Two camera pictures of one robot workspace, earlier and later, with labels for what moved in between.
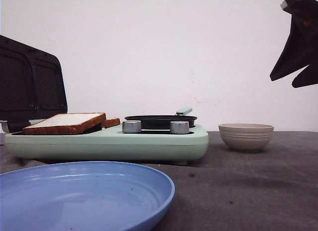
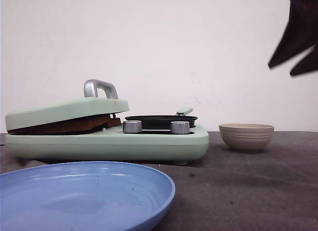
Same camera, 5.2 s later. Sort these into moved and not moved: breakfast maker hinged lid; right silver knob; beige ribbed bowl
Moved: breakfast maker hinged lid
Not moved: beige ribbed bowl; right silver knob
